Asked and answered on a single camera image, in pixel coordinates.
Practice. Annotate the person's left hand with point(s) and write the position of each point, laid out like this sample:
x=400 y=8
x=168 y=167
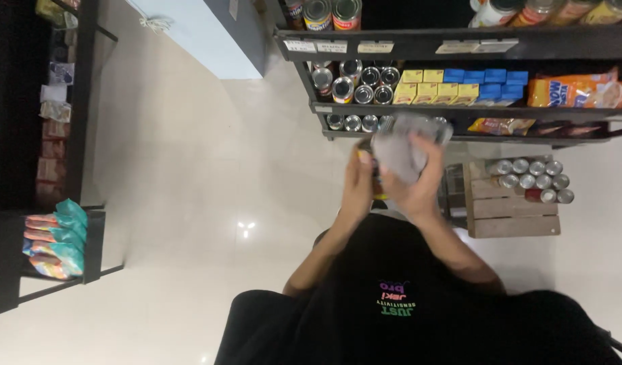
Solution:
x=355 y=187

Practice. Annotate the person's right hand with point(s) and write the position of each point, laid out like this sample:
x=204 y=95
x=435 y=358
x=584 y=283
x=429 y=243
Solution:
x=422 y=195

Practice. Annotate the person's left fingers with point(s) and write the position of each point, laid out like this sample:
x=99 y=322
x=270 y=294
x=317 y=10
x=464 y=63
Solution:
x=364 y=161

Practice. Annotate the person's right fingers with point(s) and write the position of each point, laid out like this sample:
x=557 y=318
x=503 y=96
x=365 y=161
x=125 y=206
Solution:
x=432 y=157

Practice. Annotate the tin can with dark label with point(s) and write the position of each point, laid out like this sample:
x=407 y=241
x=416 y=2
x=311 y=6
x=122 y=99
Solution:
x=377 y=183

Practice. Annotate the grey cleaning cloth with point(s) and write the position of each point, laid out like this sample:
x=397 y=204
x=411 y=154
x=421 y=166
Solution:
x=400 y=152

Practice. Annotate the small silver-top tin can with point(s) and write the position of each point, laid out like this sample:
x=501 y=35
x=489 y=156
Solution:
x=335 y=121
x=384 y=121
x=352 y=123
x=370 y=123

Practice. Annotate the group of yellow boxes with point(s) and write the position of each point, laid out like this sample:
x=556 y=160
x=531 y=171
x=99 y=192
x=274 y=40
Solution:
x=427 y=91

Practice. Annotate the group of silver-top tin cans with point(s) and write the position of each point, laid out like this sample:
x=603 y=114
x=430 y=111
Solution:
x=362 y=86

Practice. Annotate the yellow orange flat packet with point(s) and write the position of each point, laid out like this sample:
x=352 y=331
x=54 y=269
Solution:
x=501 y=125

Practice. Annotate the wooden crate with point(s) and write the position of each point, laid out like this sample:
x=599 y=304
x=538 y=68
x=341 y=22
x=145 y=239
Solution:
x=508 y=215

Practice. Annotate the group of blue boxes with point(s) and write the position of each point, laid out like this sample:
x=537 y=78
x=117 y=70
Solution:
x=498 y=83

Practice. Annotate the cluster of cans on crate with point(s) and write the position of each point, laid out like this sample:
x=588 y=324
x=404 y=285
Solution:
x=536 y=180

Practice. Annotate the white price label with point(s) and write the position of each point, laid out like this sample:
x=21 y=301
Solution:
x=455 y=47
x=375 y=47
x=300 y=46
x=496 y=45
x=332 y=46

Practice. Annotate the black metal store shelf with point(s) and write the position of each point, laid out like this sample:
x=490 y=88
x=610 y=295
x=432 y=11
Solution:
x=443 y=43

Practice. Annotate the row of dark flat packets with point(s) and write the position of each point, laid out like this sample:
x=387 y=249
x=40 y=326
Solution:
x=569 y=130

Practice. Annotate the orange snack packet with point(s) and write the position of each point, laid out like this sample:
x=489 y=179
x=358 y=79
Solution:
x=559 y=91
x=615 y=95

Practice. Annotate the red label tin can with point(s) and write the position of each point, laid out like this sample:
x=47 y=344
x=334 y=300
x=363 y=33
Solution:
x=347 y=14

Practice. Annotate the yellow label tin can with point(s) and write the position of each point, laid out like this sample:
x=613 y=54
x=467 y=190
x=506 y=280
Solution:
x=317 y=14

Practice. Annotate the white jar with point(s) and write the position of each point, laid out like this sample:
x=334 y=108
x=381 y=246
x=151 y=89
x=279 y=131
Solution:
x=493 y=14

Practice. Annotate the person's black printed shirt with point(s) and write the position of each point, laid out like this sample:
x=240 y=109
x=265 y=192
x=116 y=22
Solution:
x=417 y=324

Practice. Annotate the orange label glass jar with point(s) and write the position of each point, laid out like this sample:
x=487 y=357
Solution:
x=536 y=12

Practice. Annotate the brown label glass jar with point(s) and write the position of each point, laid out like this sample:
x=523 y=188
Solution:
x=569 y=11

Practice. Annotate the yellow label glass jar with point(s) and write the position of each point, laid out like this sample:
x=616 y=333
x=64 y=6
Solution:
x=610 y=11

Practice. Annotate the tall black rack with packets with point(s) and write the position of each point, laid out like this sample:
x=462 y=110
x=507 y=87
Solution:
x=57 y=101

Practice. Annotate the low black stand with packets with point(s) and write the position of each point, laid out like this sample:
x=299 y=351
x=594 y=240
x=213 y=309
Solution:
x=55 y=243

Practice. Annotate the black metal frame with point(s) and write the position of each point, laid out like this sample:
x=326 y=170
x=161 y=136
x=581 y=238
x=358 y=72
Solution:
x=450 y=195

